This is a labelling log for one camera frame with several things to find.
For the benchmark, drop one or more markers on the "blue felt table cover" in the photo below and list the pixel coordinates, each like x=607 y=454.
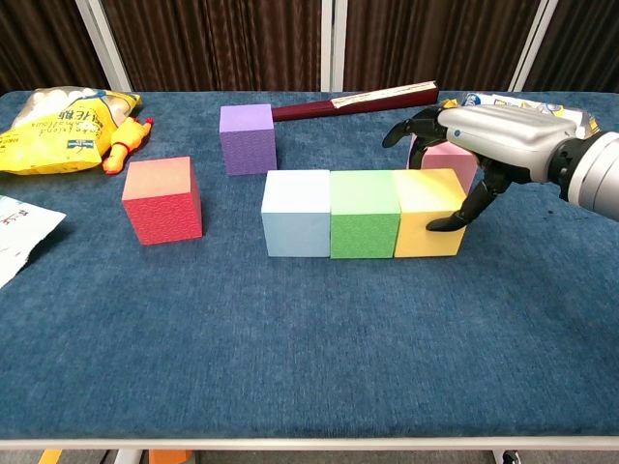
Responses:
x=309 y=367

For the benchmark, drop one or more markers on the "clear pack of white rolls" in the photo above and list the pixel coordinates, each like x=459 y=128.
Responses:
x=508 y=100

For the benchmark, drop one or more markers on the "green foam cube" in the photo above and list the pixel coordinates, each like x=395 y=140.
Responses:
x=362 y=232

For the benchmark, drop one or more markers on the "pink foam cube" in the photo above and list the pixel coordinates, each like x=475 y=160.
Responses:
x=450 y=159

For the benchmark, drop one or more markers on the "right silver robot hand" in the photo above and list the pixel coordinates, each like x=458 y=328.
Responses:
x=508 y=140

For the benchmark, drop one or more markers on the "white partition post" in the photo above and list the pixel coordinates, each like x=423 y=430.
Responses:
x=537 y=43
x=333 y=43
x=104 y=43

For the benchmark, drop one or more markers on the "yellow cube block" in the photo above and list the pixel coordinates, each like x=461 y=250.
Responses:
x=421 y=241

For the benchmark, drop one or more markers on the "red foam cube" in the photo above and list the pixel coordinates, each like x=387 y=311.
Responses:
x=162 y=212

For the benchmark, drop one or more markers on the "light blue foam cube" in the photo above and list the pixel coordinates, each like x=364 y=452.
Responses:
x=295 y=227

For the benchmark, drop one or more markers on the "dark red folded fan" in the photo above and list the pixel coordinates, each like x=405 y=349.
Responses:
x=309 y=108

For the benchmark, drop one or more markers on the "orange box under table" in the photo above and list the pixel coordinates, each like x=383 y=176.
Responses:
x=169 y=457

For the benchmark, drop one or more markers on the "yellow snack bag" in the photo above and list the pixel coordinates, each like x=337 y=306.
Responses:
x=53 y=135

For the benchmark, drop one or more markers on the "purple foam cube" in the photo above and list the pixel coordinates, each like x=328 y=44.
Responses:
x=247 y=145

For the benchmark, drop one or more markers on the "black caster wheel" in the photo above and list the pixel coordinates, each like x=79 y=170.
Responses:
x=511 y=457

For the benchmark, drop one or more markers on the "white snack bag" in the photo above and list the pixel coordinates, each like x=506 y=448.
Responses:
x=19 y=232

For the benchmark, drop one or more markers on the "yellow rubber chicken toy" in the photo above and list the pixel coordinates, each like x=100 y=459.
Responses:
x=126 y=142

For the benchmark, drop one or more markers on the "brown curtain panel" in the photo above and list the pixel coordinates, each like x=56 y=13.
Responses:
x=213 y=43
x=425 y=34
x=38 y=38
x=590 y=38

